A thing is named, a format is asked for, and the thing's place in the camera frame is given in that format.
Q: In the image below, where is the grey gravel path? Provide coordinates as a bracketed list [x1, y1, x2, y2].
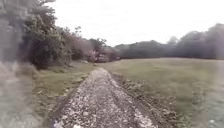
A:
[49, 67, 160, 128]

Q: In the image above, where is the green grass field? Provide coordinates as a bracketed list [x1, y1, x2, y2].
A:
[99, 57, 224, 128]

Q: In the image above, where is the grass strip with leaves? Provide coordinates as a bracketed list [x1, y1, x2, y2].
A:
[0, 59, 98, 128]

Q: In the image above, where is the row of leafy trees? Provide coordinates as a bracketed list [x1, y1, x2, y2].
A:
[0, 0, 122, 70]

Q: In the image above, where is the distant row of trees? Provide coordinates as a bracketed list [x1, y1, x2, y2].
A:
[113, 23, 224, 61]

